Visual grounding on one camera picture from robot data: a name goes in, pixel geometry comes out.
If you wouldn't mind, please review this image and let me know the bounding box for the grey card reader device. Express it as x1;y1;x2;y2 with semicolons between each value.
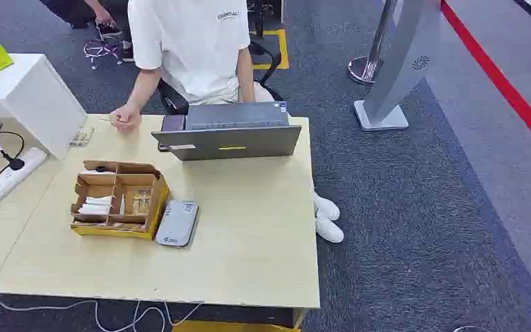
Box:
155;199;200;249

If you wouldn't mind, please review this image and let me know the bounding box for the person in dark clothes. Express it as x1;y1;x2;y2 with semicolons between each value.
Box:
41;0;136;63

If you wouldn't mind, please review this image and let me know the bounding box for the dark phone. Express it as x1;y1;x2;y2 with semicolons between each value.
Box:
158;114;187;153

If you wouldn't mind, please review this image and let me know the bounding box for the wooden card box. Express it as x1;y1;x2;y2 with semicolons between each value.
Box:
69;160;171;241

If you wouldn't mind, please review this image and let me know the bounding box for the silver stanchion post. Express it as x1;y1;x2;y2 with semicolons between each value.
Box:
348;0;399;86

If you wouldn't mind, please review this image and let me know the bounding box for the person in white shirt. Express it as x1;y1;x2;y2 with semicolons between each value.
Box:
109;0;277;134

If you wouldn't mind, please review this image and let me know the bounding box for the printed card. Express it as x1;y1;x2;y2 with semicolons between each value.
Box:
132;187;152;215

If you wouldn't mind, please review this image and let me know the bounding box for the white power strip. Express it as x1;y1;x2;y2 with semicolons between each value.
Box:
0;147;48;214

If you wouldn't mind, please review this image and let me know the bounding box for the pale wooden desk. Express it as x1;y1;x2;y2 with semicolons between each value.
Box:
0;113;322;332

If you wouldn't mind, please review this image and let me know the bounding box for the small card pack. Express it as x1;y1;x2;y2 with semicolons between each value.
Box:
68;127;95;148

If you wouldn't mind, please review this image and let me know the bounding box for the white shoe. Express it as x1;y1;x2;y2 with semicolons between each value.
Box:
313;191;341;222
315;211;345;244

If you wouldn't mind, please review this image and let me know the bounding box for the white card stack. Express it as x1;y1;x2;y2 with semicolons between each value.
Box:
77;196;115;216

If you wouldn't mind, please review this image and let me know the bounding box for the white floor cable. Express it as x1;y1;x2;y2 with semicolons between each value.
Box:
0;295;203;332

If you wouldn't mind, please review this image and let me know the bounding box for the white cabinet box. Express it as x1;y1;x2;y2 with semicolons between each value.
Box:
0;53;88;160

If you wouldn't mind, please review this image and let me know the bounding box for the grey laptop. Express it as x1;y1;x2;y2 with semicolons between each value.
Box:
151;101;303;162

